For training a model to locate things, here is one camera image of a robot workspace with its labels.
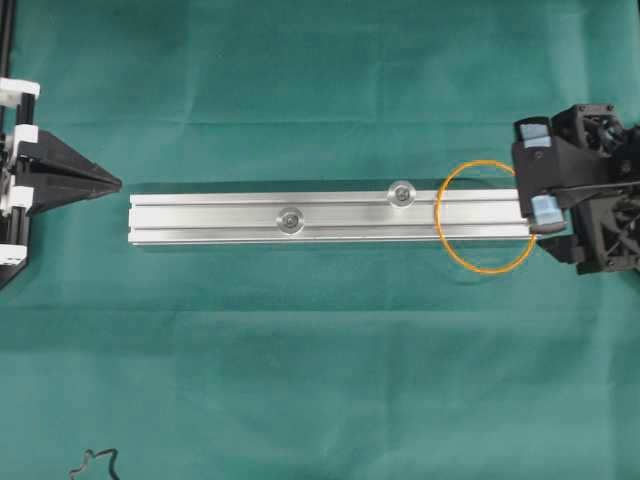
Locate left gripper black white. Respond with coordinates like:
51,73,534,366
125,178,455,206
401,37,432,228
1,77,121,288

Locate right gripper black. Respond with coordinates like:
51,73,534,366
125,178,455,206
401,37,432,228
539,104,639,275

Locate orange rubber band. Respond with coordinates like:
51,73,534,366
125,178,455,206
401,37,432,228
433,159,537,276

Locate right silver pulley shaft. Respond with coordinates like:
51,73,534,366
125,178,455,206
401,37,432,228
387,180,416,208

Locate silver pulley shaft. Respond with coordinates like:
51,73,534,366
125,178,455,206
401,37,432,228
276,206,304,235
387,180,416,208

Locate left silver pulley shaft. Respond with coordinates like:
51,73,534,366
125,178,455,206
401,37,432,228
276,206,304,235

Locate green cloth mat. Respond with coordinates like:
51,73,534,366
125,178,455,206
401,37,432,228
1,1,639,479

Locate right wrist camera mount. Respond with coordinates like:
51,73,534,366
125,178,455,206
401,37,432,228
511,110,607,234

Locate aluminium extrusion rail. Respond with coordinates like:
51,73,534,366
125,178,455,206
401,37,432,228
128,189,529,245

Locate black frame bar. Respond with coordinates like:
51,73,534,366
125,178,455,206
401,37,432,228
0,0,16,78

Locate black cable loop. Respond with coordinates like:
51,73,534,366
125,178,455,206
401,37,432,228
68,434,122,480

